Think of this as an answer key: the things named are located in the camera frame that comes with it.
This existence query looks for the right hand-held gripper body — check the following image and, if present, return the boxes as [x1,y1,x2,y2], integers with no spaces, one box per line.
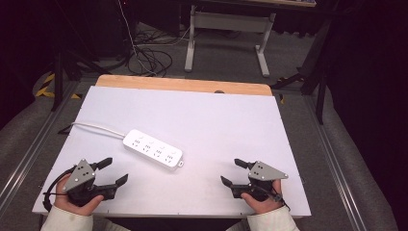
[230,161,289,203]

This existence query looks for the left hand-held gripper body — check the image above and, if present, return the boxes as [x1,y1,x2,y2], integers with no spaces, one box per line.
[62,158,117,207]

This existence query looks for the person's left hand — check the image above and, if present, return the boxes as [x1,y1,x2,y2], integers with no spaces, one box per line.
[53,174,106,217]

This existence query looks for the person's right hand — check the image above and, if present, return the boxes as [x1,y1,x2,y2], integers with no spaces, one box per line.
[241,179,285,216]

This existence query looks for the white power strip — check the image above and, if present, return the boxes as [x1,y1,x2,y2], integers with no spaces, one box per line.
[122,128,186,171]

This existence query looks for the white board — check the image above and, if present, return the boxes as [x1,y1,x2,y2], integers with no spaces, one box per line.
[32,85,312,219]

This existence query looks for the yellow black floor tape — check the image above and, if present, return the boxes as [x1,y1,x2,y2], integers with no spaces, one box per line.
[35,72,82,100]

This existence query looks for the black metal stand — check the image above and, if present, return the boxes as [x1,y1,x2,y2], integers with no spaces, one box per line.
[270,17,333,125]

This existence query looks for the black tripod stand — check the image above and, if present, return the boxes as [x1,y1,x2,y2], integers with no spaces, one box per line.
[51,0,112,113]

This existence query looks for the wooden table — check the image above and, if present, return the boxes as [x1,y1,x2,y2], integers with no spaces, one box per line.
[95,74,273,97]

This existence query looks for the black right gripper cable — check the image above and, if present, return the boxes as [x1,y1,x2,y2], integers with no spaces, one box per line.
[256,184,292,212]

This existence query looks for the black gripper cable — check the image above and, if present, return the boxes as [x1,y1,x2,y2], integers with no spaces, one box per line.
[256,184,292,212]
[42,172,71,213]

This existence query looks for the white power strip cable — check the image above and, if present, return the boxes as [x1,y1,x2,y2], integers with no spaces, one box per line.
[70,121,127,140]

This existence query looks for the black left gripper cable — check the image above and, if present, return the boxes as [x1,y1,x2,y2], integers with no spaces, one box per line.
[42,172,71,213]

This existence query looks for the metal floor rail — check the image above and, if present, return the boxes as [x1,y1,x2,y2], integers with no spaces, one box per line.
[0,80,85,208]
[302,95,367,231]

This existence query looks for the black floor cables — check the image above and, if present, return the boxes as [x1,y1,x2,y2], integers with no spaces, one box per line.
[127,30,174,78]

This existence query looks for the thin white cable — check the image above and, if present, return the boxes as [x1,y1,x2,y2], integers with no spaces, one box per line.
[116,0,158,77]

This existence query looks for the white metal desk frame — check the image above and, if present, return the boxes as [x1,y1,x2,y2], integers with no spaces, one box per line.
[184,0,317,78]

